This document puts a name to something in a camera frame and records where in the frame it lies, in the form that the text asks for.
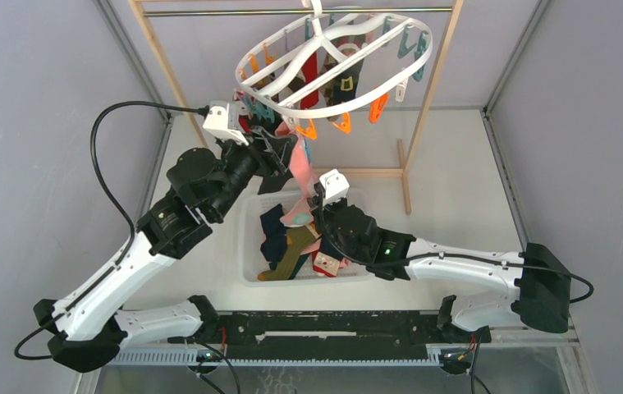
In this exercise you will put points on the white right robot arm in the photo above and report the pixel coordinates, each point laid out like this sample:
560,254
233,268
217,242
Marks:
532,287

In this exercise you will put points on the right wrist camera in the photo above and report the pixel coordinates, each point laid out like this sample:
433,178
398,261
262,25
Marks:
334,186

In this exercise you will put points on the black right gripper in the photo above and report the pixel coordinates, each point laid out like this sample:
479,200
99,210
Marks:
327,208

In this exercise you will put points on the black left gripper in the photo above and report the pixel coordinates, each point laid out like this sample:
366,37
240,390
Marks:
269,153

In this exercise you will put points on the white round clip hanger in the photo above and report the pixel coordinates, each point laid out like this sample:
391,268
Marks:
333,62

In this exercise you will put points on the navy sock white lettering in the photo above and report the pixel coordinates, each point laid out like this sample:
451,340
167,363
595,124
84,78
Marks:
327,261

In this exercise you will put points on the navy sock striped cuff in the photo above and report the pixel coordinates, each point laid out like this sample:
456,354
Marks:
274,245

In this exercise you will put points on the olive sock orange heel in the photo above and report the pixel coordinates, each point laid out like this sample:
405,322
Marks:
298,239

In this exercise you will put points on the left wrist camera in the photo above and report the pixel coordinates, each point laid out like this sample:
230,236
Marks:
222,122

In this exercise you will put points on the white plastic basket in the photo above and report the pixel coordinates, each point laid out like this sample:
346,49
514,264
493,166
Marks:
250,236

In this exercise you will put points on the metal hanging rod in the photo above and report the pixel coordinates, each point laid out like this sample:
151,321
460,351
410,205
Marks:
293,11

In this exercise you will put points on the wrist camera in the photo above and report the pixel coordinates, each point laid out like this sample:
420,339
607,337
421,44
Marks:
222,122
334,186

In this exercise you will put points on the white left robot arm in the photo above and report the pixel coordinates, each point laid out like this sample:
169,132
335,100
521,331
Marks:
90,327

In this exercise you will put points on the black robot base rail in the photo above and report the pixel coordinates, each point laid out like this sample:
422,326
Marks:
335,336

